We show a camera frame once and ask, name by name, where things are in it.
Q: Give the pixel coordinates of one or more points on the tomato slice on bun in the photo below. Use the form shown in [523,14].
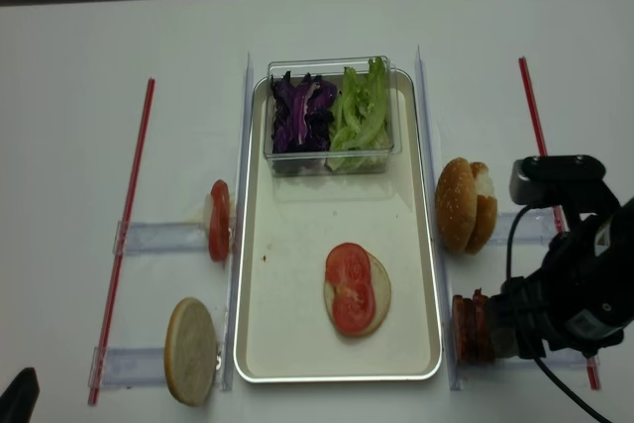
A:
[347,264]
[353,308]

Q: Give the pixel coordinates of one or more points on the left red strip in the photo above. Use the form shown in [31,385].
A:
[126,217]

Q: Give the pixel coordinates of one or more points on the clear holder lower left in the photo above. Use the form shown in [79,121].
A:
[127,368]

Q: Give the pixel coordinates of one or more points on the clear plastic salad container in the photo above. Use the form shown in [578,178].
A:
[331,70]

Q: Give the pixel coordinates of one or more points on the red strip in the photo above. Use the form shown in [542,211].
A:
[126,217]
[559,220]

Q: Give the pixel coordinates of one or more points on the white rectangular metal tray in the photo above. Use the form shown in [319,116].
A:
[291,224]

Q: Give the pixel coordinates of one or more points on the right clear long rail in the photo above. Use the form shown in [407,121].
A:
[431,168]

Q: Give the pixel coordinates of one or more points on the right red strip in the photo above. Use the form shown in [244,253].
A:
[559,220]

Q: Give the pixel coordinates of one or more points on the upper tomato slice on bun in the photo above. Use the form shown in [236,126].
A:
[347,264]

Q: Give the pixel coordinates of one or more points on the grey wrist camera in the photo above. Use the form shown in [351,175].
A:
[545,180]

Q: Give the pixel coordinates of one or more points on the green lettuce leaves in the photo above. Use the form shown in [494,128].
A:
[360,120]

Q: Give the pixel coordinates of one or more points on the sausage patty slice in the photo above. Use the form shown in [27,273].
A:
[485,352]

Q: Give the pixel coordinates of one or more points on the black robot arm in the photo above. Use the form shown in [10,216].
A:
[625,225]

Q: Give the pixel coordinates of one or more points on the clear holder upper left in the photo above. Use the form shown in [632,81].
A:
[137,238]

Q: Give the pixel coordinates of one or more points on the purple cabbage leaves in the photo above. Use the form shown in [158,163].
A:
[302,114]

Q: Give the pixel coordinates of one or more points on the sesame bun top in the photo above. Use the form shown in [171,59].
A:
[455,204]

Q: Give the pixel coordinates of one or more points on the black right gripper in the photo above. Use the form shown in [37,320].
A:
[576,298]

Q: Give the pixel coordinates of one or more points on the black object bottom left corner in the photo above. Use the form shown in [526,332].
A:
[18,401]

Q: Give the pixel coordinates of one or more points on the white pusher block bun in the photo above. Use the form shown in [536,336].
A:
[483,184]

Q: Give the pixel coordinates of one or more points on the bottom bun on tray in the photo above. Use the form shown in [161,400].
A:
[381,286]

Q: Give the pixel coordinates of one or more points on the upright white bun slice left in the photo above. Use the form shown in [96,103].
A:
[190,352]

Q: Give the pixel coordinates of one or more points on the lower tomato slice on bun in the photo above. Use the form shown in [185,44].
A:
[353,308]

